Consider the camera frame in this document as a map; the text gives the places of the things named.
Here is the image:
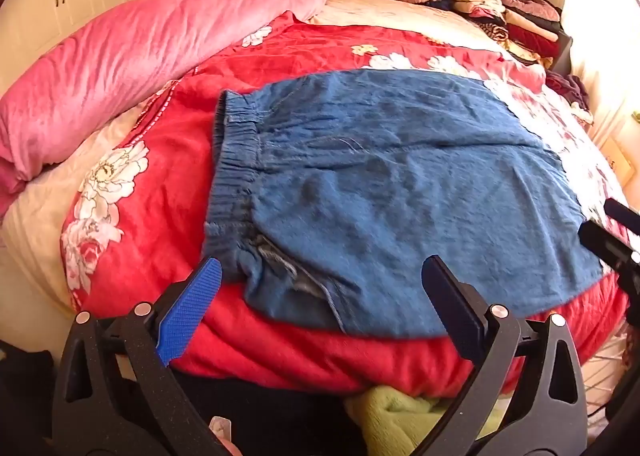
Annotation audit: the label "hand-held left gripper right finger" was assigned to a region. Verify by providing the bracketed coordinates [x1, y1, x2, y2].
[414, 255, 589, 456]

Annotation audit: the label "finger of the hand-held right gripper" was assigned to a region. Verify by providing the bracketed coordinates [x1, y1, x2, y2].
[577, 220, 640, 278]
[603, 198, 640, 237]

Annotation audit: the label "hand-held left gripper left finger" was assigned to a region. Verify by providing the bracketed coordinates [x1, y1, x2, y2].
[52, 257, 236, 456]

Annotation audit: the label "blue denim pants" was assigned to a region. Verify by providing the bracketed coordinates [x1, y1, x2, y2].
[201, 69, 603, 339]

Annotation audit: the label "yellow-green cloth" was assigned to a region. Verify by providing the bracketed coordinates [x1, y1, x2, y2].
[344, 385, 507, 456]

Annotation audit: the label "dark purple garment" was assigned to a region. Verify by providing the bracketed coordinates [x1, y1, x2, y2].
[545, 70, 592, 110]

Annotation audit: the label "pile of folded clothes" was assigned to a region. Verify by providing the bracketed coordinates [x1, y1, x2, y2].
[440, 0, 563, 63]

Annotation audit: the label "pink plush blanket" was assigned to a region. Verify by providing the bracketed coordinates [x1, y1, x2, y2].
[0, 0, 331, 218]

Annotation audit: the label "red floral blanket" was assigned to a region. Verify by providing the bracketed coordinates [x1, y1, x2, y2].
[60, 11, 632, 398]

